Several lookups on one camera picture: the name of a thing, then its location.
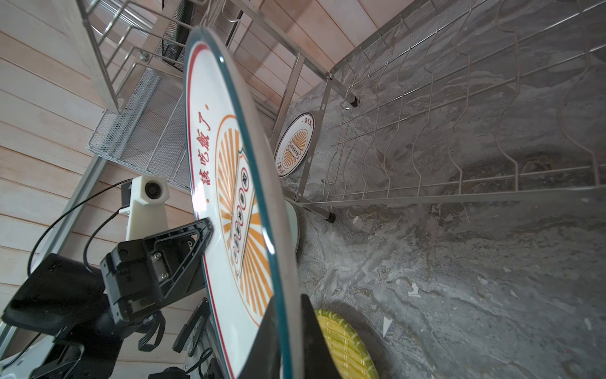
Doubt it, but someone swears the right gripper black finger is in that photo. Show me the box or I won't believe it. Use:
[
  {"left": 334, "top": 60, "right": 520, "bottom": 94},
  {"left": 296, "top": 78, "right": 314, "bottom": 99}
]
[{"left": 239, "top": 295, "right": 340, "bottom": 378}]

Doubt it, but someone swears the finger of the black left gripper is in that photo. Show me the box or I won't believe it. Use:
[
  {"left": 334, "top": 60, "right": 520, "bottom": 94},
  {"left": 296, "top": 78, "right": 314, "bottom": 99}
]
[
  {"left": 142, "top": 218, "right": 214, "bottom": 303},
  {"left": 172, "top": 298, "right": 211, "bottom": 354}
]

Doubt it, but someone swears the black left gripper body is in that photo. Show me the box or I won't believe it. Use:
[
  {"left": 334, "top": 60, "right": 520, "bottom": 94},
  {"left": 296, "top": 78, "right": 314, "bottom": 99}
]
[{"left": 101, "top": 238, "right": 172, "bottom": 325}]

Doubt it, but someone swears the large orange sunburst plate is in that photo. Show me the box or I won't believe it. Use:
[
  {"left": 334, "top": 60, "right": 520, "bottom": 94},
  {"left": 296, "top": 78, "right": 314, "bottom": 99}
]
[{"left": 183, "top": 26, "right": 305, "bottom": 378}]

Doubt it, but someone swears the yellow woven plate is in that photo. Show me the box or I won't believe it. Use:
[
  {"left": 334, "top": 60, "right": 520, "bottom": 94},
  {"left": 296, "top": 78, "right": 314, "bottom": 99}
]
[{"left": 315, "top": 309, "right": 379, "bottom": 379}]

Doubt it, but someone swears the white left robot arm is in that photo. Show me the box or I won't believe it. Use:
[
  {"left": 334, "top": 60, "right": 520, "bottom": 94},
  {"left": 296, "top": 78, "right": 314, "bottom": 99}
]
[{"left": 2, "top": 219, "right": 214, "bottom": 378}]

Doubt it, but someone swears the steel two-tier dish rack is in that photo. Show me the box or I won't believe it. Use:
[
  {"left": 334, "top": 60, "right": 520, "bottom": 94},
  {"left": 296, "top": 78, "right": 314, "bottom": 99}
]
[{"left": 75, "top": 0, "right": 606, "bottom": 224}]

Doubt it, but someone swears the pale green flower plate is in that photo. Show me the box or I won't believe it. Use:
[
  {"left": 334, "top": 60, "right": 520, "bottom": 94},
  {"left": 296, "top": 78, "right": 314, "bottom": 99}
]
[{"left": 285, "top": 201, "right": 300, "bottom": 255}]

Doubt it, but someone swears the small orange sunburst plate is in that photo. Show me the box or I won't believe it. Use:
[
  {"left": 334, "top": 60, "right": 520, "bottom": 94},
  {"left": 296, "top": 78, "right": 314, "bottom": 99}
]
[{"left": 274, "top": 112, "right": 315, "bottom": 178}]

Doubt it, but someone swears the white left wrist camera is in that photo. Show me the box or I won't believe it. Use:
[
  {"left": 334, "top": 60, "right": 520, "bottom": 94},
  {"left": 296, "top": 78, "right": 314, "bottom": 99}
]
[{"left": 120, "top": 175, "right": 170, "bottom": 241}]

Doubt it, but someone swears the white wire mesh shelf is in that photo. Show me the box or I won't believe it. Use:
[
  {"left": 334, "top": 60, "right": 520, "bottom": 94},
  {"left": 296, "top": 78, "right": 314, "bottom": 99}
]
[{"left": 88, "top": 69, "right": 190, "bottom": 191}]

